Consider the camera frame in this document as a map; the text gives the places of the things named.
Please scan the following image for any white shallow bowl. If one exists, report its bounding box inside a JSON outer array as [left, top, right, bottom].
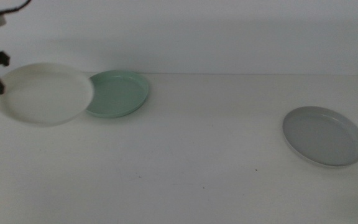
[[0, 62, 95, 128]]

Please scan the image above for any mint green shallow bowl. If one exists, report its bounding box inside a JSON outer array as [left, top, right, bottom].
[[85, 70, 150, 119]]

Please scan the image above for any grey shallow bowl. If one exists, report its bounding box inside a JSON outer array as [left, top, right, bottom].
[[282, 106, 358, 168]]

